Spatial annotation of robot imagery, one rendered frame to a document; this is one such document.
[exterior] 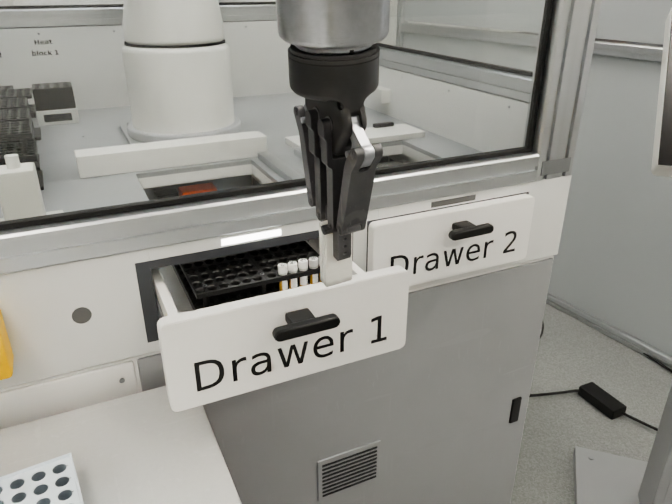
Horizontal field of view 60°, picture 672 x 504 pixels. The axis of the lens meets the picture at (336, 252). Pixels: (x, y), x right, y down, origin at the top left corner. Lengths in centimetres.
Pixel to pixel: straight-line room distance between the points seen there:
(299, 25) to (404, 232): 44
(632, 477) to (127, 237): 148
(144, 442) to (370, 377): 39
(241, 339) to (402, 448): 54
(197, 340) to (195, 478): 15
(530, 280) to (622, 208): 127
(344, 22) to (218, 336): 34
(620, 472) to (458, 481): 67
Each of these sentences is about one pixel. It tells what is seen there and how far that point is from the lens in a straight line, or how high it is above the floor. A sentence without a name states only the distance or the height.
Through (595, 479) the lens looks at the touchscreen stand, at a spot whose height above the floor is 3.
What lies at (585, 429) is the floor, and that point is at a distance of 199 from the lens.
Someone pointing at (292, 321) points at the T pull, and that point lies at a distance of 62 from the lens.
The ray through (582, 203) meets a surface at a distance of 240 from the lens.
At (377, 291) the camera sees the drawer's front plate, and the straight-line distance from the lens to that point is 68.
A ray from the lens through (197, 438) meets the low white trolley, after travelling 72.
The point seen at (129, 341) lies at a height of 82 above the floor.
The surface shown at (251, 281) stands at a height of 90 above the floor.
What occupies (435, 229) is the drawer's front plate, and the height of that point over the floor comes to 90.
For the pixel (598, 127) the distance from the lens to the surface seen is 232.
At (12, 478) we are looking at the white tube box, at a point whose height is 80.
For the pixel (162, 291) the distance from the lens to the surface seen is 74.
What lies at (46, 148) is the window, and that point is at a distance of 70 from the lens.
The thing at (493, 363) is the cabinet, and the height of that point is 60.
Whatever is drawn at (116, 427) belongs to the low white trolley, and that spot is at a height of 76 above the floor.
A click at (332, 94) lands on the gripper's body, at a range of 47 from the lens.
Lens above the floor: 124
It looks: 25 degrees down
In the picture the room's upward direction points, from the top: straight up
